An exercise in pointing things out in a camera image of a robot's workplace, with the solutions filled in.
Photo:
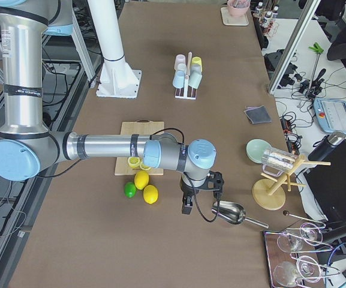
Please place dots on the copper wire rack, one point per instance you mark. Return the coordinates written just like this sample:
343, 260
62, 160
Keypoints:
268, 30

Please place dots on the light blue plastic cup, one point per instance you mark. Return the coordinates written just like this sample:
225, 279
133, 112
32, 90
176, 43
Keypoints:
179, 78

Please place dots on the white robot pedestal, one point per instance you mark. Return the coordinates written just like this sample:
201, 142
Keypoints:
117, 78

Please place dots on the black thermos bottle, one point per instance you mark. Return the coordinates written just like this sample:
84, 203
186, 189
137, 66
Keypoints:
326, 145

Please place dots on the green lime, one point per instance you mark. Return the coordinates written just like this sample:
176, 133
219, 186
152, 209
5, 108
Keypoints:
130, 189

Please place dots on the yellow lemon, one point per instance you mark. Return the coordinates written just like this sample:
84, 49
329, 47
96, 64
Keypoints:
150, 194
141, 179

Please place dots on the pale pink plastic cup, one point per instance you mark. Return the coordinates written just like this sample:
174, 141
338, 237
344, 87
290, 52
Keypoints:
180, 60

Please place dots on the mirror tray glass rack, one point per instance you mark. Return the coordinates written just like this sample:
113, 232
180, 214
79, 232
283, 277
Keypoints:
275, 256

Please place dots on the folded grey cloth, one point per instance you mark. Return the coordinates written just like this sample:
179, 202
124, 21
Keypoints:
257, 115

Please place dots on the black computer monitor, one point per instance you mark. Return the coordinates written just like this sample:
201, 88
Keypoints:
328, 184

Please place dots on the wine glass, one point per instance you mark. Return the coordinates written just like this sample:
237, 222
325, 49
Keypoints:
306, 270
303, 239

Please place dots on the yellow plastic cup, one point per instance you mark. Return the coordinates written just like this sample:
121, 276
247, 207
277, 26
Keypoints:
196, 60

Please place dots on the dark drink bottle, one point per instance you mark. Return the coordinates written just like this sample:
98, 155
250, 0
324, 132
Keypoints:
258, 10
272, 15

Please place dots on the grey-white plastic cup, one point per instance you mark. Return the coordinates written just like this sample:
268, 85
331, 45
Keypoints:
196, 68

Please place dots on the blue teach pendant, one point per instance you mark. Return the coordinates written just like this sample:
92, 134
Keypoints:
330, 114

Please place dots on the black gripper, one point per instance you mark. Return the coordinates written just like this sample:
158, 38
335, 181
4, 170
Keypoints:
187, 189

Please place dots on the aluminium frame post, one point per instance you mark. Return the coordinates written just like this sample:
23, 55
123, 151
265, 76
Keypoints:
298, 32

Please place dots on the wooden mug tree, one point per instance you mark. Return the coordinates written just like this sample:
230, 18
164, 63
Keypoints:
268, 192

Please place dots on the halved lemon slice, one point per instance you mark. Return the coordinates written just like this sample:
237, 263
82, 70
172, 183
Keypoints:
137, 163

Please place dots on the mint green bowl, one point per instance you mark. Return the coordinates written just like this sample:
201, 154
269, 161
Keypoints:
255, 149

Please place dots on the pink bowl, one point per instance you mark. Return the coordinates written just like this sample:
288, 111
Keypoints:
238, 8

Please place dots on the black power strip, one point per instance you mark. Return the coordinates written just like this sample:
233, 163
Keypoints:
292, 139

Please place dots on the black metal box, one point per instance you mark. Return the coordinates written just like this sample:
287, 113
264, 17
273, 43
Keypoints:
271, 61

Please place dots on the shiny metal scoop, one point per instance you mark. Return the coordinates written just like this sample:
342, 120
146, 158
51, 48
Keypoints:
234, 213

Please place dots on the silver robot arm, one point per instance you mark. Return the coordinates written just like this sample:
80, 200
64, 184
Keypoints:
27, 146

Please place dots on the beige square tray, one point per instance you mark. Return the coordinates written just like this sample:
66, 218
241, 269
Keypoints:
229, 20

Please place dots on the clear glass mug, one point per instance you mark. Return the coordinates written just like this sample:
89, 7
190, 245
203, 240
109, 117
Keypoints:
277, 159

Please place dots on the mint green plastic cup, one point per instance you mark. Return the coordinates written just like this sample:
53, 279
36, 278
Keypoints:
195, 80

